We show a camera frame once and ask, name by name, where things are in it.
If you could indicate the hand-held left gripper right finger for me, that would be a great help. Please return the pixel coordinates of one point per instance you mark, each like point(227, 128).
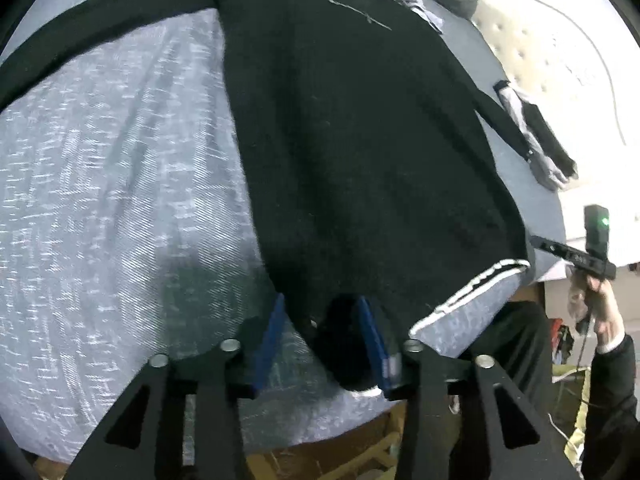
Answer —
point(374, 345)

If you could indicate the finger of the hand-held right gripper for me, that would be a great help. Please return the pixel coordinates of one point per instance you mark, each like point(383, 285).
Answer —
point(550, 246)

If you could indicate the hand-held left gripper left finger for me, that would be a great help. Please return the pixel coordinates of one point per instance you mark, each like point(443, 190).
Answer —
point(270, 342)

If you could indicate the white and black clothes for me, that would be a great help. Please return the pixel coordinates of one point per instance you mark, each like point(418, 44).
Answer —
point(540, 135)

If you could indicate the black sweater with white trim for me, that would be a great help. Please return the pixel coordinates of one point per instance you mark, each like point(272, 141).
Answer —
point(360, 150)

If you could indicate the person's right forearm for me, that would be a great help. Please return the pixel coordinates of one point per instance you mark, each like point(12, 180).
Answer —
point(612, 400)

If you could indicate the person's right hand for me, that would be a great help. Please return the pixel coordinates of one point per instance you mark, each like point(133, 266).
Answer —
point(607, 315)

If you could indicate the red and black object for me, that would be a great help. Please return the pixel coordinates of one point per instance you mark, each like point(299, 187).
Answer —
point(562, 340)

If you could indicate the person's black trousers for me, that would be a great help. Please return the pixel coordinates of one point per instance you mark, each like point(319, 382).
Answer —
point(505, 350)

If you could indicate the cream tufted headboard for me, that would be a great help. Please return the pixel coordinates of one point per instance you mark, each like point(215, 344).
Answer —
point(560, 50)

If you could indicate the bed with blue-grey sheet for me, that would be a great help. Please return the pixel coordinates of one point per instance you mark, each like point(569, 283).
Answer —
point(115, 210)

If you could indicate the wooden bed frame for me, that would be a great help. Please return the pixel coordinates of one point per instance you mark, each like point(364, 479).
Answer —
point(340, 450)

